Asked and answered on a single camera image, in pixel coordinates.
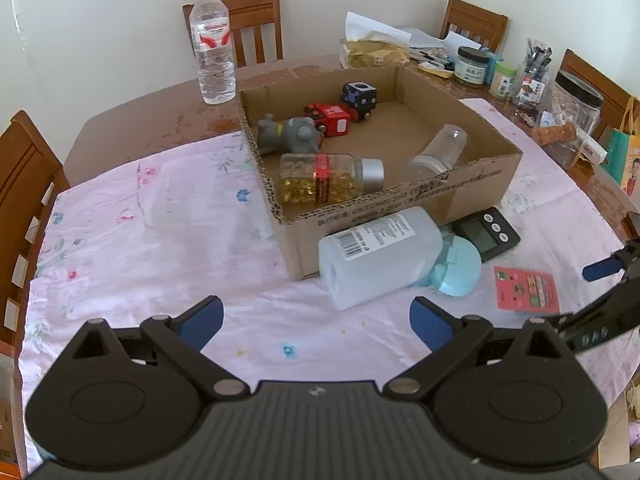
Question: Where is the pink pen refill pack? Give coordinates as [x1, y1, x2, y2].
[494, 266, 560, 315]

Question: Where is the white plastic bottle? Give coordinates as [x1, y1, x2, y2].
[318, 206, 482, 310]

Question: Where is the clear plastic jar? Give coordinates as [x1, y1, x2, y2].
[401, 124, 469, 182]

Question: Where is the capsule jar silver lid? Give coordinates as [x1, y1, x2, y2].
[279, 153, 385, 207]

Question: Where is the black blue toy cube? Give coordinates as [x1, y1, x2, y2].
[341, 81, 378, 122]

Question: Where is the green paper bag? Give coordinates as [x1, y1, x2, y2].
[603, 96, 640, 197]

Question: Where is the black digital timer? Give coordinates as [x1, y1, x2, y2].
[451, 207, 521, 263]

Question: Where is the pink floral tablecloth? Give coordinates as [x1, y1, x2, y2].
[20, 99, 622, 405]

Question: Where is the large jar black lid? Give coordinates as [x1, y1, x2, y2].
[537, 70, 603, 169]

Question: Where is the pen cup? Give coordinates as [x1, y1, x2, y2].
[510, 38, 552, 108]

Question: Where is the wooden chair left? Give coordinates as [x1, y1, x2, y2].
[0, 108, 72, 361]

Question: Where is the wooden chair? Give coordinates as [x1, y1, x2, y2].
[0, 108, 72, 361]
[439, 0, 509, 53]
[181, 0, 286, 68]

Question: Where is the cardboard box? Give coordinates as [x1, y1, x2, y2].
[239, 66, 522, 281]

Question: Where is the grey toy figure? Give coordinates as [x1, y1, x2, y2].
[257, 114, 322, 155]

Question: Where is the red toy cube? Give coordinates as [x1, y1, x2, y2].
[304, 103, 350, 138]

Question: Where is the glass jar black lid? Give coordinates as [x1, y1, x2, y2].
[454, 46, 490, 87]

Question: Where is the wooden chair right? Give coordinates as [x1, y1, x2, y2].
[439, 0, 509, 53]

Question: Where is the pile of papers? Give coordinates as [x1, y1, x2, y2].
[402, 27, 482, 79]

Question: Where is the gold tissue pack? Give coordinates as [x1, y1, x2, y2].
[340, 12, 411, 70]

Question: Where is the clear water bottle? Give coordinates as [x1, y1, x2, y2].
[189, 0, 236, 105]

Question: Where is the wooden chair back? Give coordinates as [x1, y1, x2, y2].
[181, 0, 286, 68]

